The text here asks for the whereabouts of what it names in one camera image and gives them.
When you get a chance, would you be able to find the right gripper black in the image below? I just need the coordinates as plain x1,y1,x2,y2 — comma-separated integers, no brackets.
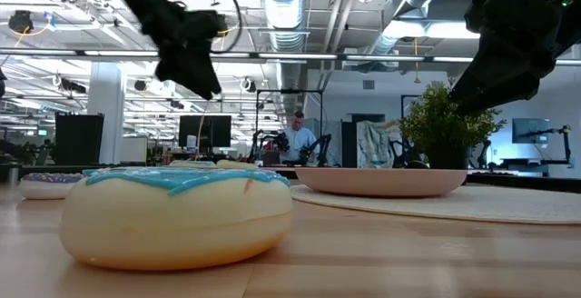
447,0,565,117

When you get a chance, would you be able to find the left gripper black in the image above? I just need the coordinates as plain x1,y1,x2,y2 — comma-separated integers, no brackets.
140,9,229,102

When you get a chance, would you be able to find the large blue iced donut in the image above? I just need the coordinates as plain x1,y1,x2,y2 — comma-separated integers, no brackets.
58,165,295,272

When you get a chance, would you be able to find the small purple sprinkled donut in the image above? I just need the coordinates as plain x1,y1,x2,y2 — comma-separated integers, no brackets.
17,172,86,201

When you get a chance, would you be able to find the monitor with blue screen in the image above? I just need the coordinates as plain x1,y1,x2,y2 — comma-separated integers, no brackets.
511,117,553,144

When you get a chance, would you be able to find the black computer monitor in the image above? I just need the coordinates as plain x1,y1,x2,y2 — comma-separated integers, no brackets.
178,114,232,149

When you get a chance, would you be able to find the potted green plant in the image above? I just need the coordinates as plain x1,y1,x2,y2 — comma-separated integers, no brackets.
399,82,507,171

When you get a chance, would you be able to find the white square column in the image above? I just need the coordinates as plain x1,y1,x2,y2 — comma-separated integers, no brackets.
87,61,127,165

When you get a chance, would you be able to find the long ceiling light strip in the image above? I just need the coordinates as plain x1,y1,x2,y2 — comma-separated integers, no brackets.
0,48,581,67

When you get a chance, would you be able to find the white woven round placemat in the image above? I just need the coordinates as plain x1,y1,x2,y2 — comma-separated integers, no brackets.
289,184,581,225

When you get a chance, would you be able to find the person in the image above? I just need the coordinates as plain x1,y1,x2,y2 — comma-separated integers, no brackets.
279,110,319,165

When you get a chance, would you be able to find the black cabinet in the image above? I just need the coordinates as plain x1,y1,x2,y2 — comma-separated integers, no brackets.
54,112,105,166

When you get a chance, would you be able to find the cloth covered equipment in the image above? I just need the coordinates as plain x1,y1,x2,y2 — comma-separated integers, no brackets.
356,120,401,169

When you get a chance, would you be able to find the pink round plate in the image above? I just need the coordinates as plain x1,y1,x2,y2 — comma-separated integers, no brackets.
293,166,468,198

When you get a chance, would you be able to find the black ceiling-mounted device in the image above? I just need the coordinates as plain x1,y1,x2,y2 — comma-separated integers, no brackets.
7,10,34,34

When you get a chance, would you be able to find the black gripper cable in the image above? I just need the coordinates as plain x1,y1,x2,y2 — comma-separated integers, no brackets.
209,0,244,55

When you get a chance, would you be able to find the black aluminium table frame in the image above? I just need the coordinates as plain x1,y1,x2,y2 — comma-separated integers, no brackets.
0,164,581,194

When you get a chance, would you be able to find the black background stand frame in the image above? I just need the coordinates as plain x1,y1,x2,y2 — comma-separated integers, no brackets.
255,88,324,163

